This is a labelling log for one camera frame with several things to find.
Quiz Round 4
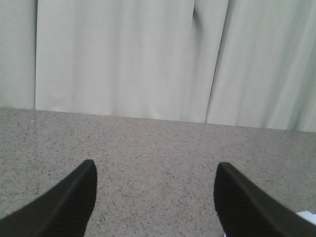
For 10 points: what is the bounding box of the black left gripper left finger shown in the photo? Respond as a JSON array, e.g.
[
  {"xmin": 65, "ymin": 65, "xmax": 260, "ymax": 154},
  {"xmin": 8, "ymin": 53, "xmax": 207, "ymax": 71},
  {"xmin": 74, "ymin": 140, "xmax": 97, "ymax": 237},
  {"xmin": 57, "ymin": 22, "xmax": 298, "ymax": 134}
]
[{"xmin": 0, "ymin": 159, "xmax": 97, "ymax": 237}]

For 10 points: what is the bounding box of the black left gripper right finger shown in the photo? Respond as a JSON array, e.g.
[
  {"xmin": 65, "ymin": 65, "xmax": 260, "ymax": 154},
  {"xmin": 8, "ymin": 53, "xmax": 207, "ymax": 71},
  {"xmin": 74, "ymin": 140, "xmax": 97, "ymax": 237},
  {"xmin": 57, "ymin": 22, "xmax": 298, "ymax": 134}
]
[{"xmin": 213, "ymin": 162, "xmax": 316, "ymax": 237}]

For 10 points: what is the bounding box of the pale green curtain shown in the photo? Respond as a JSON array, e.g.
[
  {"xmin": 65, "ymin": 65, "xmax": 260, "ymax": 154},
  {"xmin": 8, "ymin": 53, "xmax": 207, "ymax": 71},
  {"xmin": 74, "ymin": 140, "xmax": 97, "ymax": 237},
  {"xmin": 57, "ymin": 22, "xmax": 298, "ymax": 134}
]
[{"xmin": 0, "ymin": 0, "xmax": 316, "ymax": 132}]

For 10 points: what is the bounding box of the light blue slipper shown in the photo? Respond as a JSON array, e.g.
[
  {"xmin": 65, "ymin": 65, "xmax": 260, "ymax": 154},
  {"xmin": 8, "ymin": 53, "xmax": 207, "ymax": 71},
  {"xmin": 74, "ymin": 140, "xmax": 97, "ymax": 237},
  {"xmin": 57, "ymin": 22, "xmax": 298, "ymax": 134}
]
[{"xmin": 296, "ymin": 211, "xmax": 316, "ymax": 225}]

